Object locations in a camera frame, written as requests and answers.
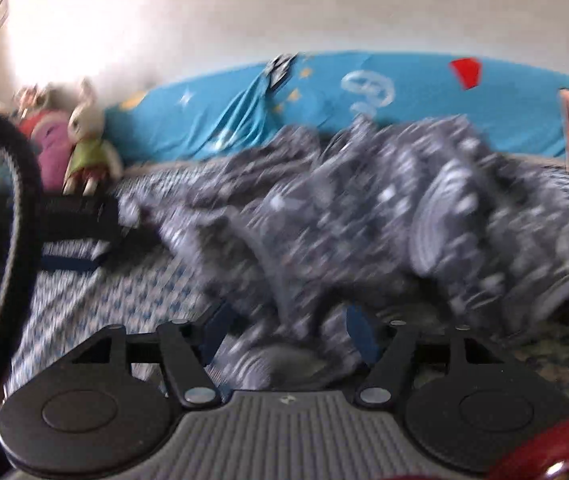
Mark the rabbit plush green vest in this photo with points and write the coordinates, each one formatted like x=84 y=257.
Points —
x=94 y=162

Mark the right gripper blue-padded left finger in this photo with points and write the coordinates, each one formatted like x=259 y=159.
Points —
x=184 y=349

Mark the houndstooth bed blanket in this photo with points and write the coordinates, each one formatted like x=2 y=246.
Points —
x=147 y=286

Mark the purple moon plush pillow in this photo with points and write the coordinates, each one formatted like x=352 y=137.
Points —
x=46 y=126

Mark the grey patterned fleece jacket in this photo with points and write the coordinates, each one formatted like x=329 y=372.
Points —
x=421 y=221

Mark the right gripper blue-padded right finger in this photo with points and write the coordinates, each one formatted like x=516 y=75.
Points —
x=392 y=353

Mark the blue patterned bed bolster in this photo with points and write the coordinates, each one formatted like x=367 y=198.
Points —
x=515 y=107

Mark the red glossy object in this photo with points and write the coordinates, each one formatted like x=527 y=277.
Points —
x=546 y=456

